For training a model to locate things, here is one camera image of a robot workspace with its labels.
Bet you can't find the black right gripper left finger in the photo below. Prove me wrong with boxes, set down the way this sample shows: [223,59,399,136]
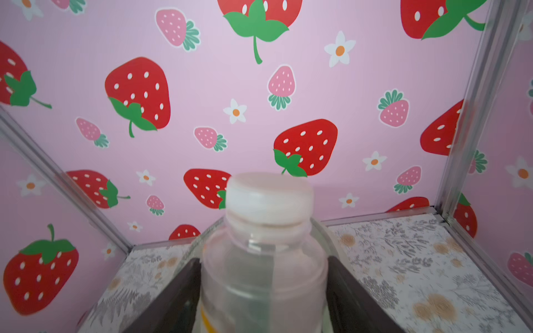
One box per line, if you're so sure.
[125,258,201,333]

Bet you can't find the clear bottle orange label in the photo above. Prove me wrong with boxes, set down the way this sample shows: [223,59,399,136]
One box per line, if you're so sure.
[198,173,328,332]

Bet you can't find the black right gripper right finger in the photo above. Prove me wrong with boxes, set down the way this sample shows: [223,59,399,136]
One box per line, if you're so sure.
[326,256,404,333]

